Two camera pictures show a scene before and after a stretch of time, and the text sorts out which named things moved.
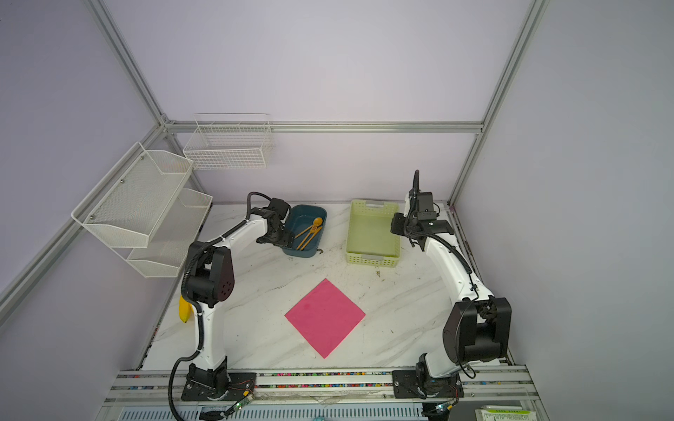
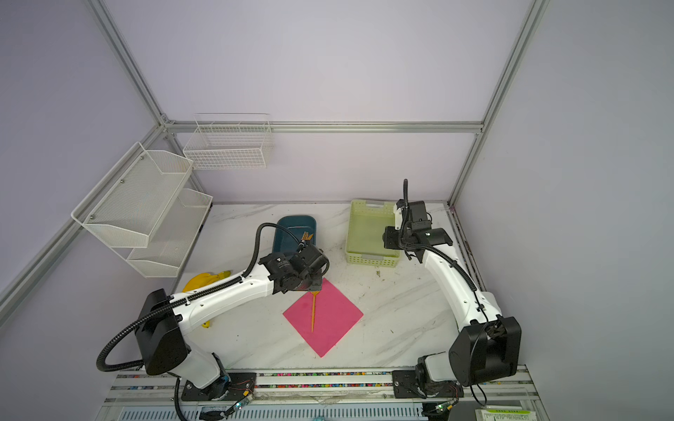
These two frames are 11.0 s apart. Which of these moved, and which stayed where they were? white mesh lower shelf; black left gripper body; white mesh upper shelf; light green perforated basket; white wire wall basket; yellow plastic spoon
Moved: yellow plastic spoon; black left gripper body
Stayed: white mesh lower shelf; white wire wall basket; light green perforated basket; white mesh upper shelf
